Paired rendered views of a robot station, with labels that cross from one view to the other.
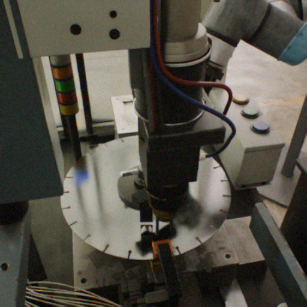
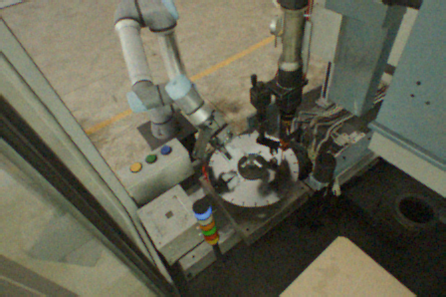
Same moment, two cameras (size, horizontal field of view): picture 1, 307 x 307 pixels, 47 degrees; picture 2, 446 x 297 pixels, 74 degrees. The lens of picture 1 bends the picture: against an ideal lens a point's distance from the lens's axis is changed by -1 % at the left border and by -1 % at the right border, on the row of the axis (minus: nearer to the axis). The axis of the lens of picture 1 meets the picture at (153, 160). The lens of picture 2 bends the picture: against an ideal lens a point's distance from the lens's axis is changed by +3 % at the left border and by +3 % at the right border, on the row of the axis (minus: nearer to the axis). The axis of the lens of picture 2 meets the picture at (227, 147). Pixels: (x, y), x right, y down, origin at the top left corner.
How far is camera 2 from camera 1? 102 cm
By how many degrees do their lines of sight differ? 70
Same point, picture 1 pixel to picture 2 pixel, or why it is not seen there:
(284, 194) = not seen: hidden behind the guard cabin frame
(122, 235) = (286, 160)
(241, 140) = (180, 154)
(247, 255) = not seen: hidden behind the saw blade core
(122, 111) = (176, 229)
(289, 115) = not seen: outside the picture
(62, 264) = (290, 228)
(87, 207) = (280, 181)
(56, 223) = (269, 250)
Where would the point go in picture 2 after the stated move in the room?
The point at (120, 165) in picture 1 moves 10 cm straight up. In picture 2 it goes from (244, 183) to (242, 166)
